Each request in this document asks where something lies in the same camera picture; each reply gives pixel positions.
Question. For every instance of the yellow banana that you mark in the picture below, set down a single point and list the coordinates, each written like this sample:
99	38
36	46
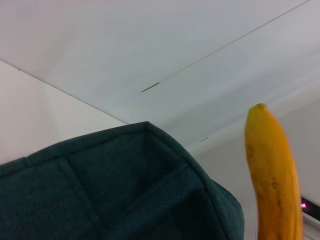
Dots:
270	162

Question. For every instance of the dark teal insulated lunch bag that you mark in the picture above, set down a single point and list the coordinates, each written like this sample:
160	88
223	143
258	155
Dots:
75	195

